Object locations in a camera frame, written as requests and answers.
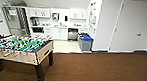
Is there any stainless steel dishwasher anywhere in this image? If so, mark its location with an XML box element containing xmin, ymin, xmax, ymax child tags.
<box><xmin>67</xmin><ymin>28</ymin><xmax>79</xmax><ymax>42</ymax></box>

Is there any green foosball gaming table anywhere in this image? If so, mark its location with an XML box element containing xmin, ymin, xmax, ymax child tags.
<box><xmin>0</xmin><ymin>31</ymin><xmax>57</xmax><ymax>81</ymax></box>

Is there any grey bin with black lid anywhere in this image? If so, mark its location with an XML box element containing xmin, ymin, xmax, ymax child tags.
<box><xmin>76</xmin><ymin>32</ymin><xmax>91</xmax><ymax>43</ymax></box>

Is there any grey bin with blue lid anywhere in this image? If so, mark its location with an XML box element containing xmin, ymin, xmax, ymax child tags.
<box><xmin>79</xmin><ymin>35</ymin><xmax>95</xmax><ymax>53</ymax></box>

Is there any white three-drawer unit wide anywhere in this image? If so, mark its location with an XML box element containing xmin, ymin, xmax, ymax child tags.
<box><xmin>77</xmin><ymin>27</ymin><xmax>88</xmax><ymax>35</ymax></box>

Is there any white two-door sink cabinet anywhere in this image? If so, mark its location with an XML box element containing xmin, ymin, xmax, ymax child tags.
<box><xmin>51</xmin><ymin>26</ymin><xmax>69</xmax><ymax>41</ymax></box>

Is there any white three-drawer unit narrow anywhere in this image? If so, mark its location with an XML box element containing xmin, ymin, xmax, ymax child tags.
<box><xmin>43</xmin><ymin>26</ymin><xmax>53</xmax><ymax>40</ymax></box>

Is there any built-in black microwave oven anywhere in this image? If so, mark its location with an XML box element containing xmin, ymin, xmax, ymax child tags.
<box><xmin>31</xmin><ymin>26</ymin><xmax>45</xmax><ymax>34</ymax></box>

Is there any dark coffee machine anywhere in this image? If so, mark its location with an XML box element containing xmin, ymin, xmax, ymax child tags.
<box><xmin>29</xmin><ymin>16</ymin><xmax>39</xmax><ymax>27</ymax></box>

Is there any white room door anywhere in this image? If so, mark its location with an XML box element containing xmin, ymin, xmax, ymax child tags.
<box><xmin>108</xmin><ymin>0</ymin><xmax>147</xmax><ymax>56</ymax></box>

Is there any white four-door wall cabinet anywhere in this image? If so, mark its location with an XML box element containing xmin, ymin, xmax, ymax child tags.
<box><xmin>69</xmin><ymin>8</ymin><xmax>89</xmax><ymax>21</ymax></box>

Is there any colourful wall poster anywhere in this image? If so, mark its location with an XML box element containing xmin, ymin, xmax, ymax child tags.
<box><xmin>87</xmin><ymin>0</ymin><xmax>99</xmax><ymax>37</ymax></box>

